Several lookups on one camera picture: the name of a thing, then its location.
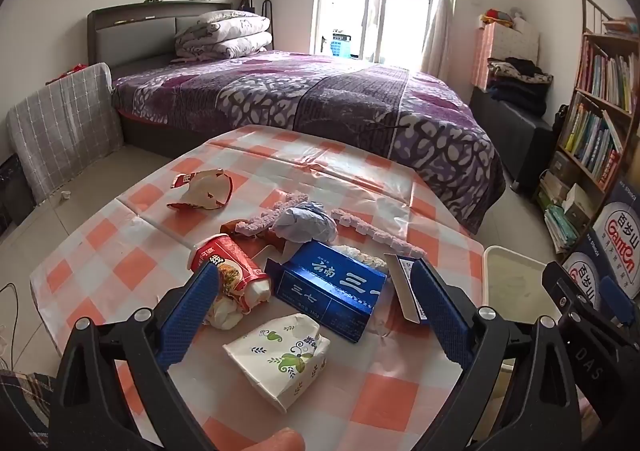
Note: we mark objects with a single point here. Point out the folded white floral quilt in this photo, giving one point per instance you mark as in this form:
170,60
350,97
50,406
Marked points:
225,36

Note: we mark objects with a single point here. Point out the orange checked tablecloth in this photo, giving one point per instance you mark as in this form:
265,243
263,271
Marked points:
125,251

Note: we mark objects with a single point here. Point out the small black bag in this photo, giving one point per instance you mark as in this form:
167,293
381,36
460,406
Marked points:
246,2

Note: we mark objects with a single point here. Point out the row of tall books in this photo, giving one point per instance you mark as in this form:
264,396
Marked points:
607,76

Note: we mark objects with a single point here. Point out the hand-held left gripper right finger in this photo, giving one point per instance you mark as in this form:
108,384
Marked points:
442,311

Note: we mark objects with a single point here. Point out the pile of folded clothes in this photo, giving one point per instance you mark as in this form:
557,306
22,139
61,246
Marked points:
520,86

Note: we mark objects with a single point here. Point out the crumpled white tissue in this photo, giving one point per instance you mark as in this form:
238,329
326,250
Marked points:
227,316

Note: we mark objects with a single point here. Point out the plaid clothing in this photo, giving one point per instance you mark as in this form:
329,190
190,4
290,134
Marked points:
25,401

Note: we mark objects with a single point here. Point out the torn red white wrapper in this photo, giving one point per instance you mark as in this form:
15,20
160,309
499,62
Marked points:
205,191

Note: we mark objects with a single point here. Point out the red instant noodle cup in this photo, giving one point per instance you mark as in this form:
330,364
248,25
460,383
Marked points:
230,266

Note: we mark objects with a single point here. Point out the person's left hand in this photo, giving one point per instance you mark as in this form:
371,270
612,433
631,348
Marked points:
280,442

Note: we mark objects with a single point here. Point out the white green tissue box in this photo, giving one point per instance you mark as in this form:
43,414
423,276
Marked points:
577,208

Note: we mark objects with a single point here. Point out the red cloth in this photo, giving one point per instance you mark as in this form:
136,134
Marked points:
70,72

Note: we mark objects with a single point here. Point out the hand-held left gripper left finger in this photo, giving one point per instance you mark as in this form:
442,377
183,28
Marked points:
187,311

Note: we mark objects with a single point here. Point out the blue plastic basket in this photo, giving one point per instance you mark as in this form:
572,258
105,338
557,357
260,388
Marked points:
341,46

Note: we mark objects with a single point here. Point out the wooden bookshelf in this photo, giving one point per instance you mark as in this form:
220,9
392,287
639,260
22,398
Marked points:
585,98

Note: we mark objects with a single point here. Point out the black appliance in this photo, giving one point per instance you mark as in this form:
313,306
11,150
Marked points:
15,191

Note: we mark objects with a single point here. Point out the grey checked cloth cover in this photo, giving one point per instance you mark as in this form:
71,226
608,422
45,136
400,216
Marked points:
65,131

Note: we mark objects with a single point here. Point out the stack of flat books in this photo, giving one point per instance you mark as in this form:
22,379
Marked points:
560,226

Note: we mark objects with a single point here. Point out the blue cardboard box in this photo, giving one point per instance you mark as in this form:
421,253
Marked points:
330,291

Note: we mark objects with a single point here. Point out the bed with purple cover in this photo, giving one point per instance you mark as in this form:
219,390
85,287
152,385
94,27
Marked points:
325,96

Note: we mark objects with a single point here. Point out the white plastic bin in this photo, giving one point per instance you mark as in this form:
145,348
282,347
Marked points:
520,281

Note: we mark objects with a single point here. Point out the black hanging bag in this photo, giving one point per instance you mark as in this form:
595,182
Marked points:
561,123

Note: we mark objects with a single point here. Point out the blue white cardboard carton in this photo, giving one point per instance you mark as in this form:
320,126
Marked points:
600,276
622,226

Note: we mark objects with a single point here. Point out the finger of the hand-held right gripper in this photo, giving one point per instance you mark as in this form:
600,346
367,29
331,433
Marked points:
616,301
562,293

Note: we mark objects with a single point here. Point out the red yellow plush toy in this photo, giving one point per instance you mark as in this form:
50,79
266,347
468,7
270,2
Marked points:
495,17

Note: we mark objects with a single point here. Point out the pink fabric cabinet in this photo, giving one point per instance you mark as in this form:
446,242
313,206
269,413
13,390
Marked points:
505,43

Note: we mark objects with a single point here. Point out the black leather bench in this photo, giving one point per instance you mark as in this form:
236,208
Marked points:
515,141

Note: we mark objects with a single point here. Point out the dark wooden bed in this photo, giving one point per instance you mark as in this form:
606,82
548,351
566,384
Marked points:
130,31

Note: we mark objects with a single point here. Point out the row of colourful books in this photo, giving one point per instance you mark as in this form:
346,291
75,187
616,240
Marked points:
592,146

